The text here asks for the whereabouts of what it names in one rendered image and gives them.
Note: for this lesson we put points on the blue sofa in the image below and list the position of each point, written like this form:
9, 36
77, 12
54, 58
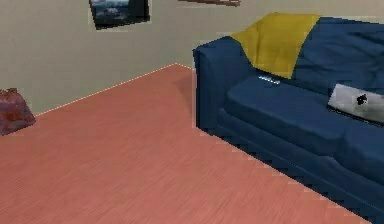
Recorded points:
286, 120

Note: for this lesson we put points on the grey laptop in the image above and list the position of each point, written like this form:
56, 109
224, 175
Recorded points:
356, 101

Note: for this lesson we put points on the dark framed picture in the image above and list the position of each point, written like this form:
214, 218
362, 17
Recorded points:
116, 11

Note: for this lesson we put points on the brown framed picture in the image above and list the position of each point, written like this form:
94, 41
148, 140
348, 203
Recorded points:
213, 2

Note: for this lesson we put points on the yellow blanket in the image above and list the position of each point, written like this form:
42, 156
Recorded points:
276, 43

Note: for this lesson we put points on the small silver remote control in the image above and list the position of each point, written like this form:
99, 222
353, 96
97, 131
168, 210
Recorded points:
269, 80

